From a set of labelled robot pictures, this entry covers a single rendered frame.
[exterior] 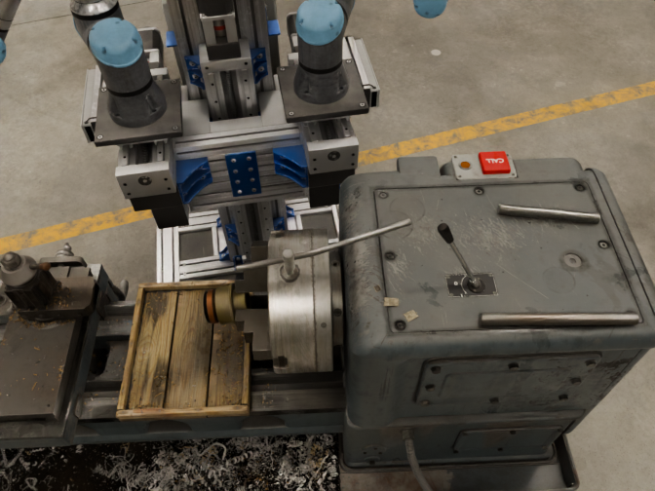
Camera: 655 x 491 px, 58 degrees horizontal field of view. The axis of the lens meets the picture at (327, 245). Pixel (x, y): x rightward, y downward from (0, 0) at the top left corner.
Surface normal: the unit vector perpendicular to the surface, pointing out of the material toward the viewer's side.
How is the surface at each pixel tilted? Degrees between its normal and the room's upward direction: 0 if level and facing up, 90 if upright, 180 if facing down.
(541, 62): 0
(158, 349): 0
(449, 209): 0
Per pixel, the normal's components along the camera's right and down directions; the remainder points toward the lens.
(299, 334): 0.03, 0.33
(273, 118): -0.01, -0.60
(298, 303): 0.01, -0.05
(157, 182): 0.17, 0.79
